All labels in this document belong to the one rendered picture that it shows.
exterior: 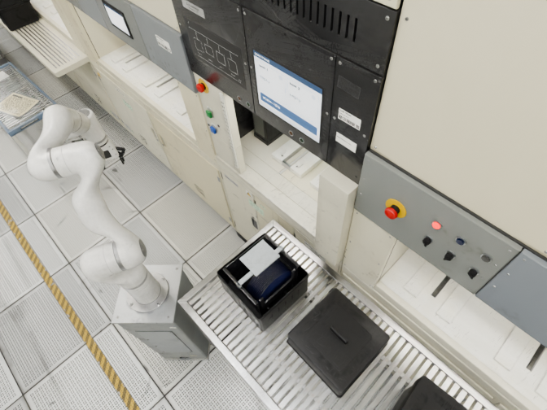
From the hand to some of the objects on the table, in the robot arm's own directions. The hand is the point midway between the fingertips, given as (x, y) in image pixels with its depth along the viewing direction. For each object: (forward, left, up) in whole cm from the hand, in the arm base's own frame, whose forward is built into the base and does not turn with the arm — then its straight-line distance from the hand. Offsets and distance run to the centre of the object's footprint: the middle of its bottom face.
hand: (113, 163), depth 181 cm
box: (+130, -115, -25) cm, 175 cm away
